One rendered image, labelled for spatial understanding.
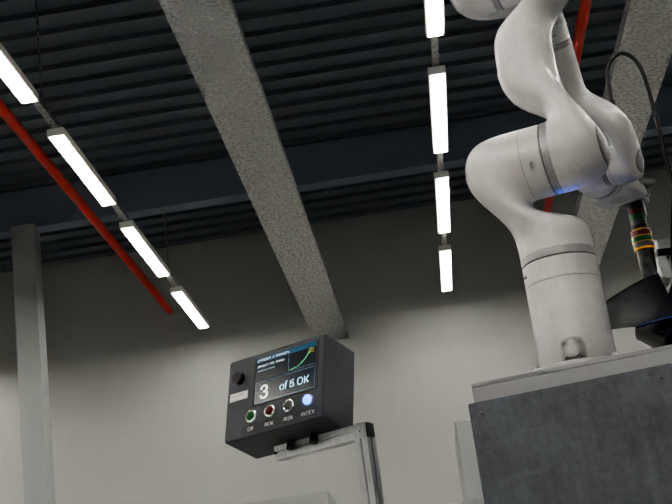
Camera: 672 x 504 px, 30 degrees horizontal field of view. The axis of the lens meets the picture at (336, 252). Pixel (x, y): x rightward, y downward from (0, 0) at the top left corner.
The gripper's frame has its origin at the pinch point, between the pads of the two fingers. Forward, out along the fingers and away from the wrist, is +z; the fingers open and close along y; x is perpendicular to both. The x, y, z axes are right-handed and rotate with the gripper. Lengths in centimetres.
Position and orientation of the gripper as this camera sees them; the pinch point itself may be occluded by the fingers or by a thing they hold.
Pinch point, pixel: (633, 196)
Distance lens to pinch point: 276.6
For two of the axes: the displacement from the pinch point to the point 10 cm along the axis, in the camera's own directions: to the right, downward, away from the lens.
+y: 8.1, -2.9, -5.2
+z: 5.7, 1.7, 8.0
